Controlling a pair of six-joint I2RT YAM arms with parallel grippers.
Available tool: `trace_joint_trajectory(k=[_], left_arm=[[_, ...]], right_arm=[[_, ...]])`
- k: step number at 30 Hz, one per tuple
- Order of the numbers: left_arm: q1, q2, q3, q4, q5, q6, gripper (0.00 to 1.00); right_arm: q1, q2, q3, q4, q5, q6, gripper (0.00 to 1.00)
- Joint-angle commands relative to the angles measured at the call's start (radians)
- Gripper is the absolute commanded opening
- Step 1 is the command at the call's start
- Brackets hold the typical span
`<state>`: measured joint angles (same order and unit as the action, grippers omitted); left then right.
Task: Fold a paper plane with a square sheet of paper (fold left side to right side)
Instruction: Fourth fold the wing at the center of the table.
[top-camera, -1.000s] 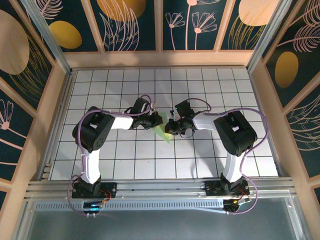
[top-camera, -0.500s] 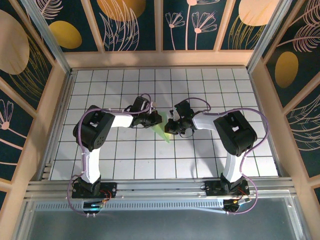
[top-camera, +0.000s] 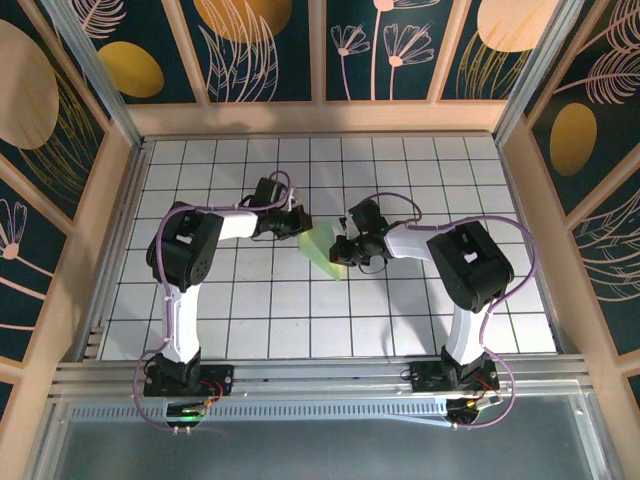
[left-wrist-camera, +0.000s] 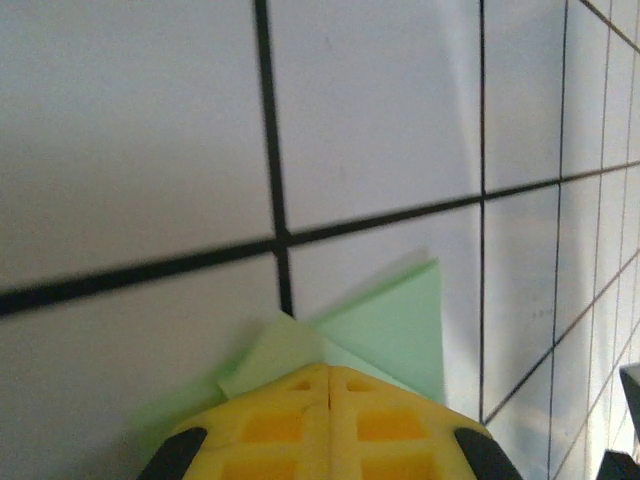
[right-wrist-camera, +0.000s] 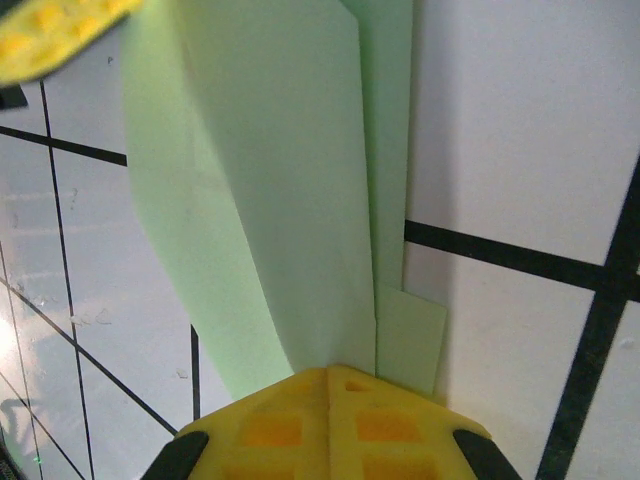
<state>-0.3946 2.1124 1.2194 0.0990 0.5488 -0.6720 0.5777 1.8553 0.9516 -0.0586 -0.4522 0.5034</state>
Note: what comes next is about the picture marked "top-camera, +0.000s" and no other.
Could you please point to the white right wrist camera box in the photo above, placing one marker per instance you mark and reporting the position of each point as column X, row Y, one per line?
column 348, row 225

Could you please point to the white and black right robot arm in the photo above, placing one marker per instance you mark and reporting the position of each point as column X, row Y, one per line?
column 470, row 270

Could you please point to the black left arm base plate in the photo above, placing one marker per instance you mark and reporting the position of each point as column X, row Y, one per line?
column 220, row 375

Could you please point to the aluminium left corner post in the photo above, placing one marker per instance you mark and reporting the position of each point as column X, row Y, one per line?
column 97, row 75

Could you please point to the light green paper sheet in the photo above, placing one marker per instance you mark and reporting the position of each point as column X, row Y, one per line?
column 317, row 250

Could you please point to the grey translucent front panel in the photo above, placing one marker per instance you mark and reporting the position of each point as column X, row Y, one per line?
column 320, row 450

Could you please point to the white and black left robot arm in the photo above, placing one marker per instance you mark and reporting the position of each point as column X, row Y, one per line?
column 182, row 320

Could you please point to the aluminium front rail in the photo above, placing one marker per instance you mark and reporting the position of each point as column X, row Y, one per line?
column 325, row 372

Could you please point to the aluminium right corner post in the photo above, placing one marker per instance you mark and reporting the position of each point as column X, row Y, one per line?
column 537, row 75

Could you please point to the aluminium rail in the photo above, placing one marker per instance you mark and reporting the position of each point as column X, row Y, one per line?
column 116, row 250
column 520, row 200
column 325, row 372

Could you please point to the aluminium corner post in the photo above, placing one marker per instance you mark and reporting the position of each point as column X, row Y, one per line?
column 537, row 75
column 97, row 75

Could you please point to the aluminium left side rail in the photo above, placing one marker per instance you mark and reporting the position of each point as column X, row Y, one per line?
column 116, row 250

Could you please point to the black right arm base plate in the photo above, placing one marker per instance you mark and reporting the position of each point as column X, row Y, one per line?
column 425, row 377

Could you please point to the white black-grid table mat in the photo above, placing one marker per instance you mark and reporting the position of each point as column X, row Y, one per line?
column 300, row 330

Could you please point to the aluminium right side rail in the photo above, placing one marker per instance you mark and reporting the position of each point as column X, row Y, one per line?
column 520, row 200

